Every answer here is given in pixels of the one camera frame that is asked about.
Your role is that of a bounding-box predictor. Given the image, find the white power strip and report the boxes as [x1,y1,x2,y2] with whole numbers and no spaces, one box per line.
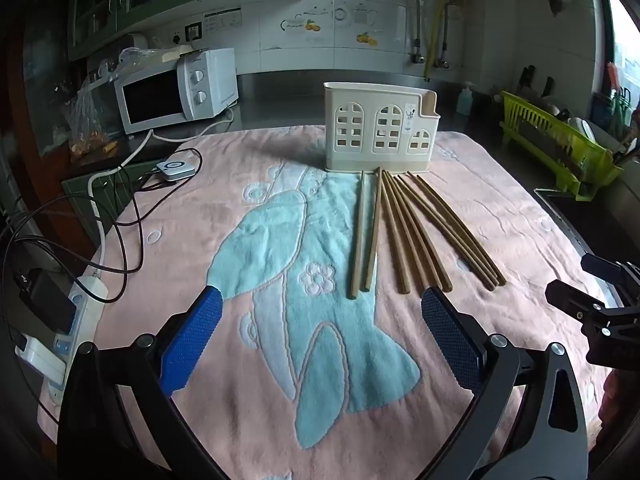
[47,275,110,406]

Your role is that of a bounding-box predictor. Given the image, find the white bowl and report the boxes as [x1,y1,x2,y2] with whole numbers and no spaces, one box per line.
[567,117,596,143]

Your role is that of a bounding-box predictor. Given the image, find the green plastic dish rack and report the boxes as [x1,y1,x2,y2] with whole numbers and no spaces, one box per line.
[500,91,625,202]

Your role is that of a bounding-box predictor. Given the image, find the black cable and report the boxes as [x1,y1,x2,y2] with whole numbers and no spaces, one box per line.
[0,147,203,276]

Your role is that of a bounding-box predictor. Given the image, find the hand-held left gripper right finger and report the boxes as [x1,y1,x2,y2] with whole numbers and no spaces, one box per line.
[421,286,590,480]

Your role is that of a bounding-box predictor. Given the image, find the white microwave oven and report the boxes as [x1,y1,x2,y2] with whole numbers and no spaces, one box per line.
[114,47,240,136]

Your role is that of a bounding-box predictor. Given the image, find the row of wooden chopsticks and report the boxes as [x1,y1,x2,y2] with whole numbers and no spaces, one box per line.
[348,166,507,300]

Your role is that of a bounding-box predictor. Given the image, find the black plug adapter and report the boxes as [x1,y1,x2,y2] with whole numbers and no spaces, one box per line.
[17,267,76,333]

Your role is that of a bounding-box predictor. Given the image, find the braided metal hose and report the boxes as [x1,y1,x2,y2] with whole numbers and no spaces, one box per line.
[439,0,451,70]
[407,0,426,63]

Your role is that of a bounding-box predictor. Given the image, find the blue soap bottle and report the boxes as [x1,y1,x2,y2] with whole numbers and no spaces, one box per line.
[456,81,474,117]

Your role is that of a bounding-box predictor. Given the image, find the clear plastic snack bag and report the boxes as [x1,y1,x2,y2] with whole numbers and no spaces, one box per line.
[62,72,126,161]

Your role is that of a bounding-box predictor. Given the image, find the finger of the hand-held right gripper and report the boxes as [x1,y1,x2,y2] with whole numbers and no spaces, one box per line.
[545,280,640,366]
[580,253,640,306]

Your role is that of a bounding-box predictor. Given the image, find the pink towel with blue print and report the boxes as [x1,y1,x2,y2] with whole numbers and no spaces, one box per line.
[37,127,616,480]

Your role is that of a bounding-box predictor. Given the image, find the yellow gas hose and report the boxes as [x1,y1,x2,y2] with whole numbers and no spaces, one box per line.
[424,0,450,81]

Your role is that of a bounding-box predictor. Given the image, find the small white square device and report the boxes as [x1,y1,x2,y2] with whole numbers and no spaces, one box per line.
[156,159,196,182]

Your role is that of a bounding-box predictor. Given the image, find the cream plastic utensil holder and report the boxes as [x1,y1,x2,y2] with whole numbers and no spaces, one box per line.
[322,81,442,175]

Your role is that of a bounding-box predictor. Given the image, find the window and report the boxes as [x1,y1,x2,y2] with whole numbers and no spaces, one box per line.
[607,0,640,86]

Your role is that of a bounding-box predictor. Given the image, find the white plug adapter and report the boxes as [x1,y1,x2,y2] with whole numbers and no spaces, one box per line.
[15,335,68,386]

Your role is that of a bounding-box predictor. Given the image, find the white paper wall label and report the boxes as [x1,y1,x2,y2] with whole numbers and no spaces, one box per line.
[204,7,242,36]

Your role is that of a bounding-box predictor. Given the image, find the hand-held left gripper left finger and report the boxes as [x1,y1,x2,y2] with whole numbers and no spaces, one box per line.
[57,285,231,480]

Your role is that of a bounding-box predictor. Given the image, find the stainless steel sink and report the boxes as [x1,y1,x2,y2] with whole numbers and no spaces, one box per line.
[534,187,601,271]

